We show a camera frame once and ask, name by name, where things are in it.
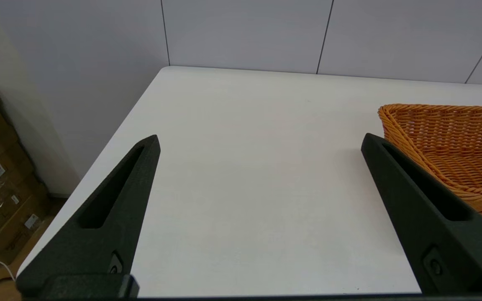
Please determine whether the orange woven wicker basket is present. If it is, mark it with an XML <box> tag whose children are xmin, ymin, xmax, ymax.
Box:
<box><xmin>377</xmin><ymin>103</ymin><xmax>482</xmax><ymax>220</ymax></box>

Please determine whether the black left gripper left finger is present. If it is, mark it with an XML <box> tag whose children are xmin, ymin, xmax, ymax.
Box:
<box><xmin>15</xmin><ymin>134</ymin><xmax>161</xmax><ymax>298</ymax></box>

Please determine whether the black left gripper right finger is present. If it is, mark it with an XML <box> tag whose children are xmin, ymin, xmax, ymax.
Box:
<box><xmin>361</xmin><ymin>133</ymin><xmax>482</xmax><ymax>294</ymax></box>

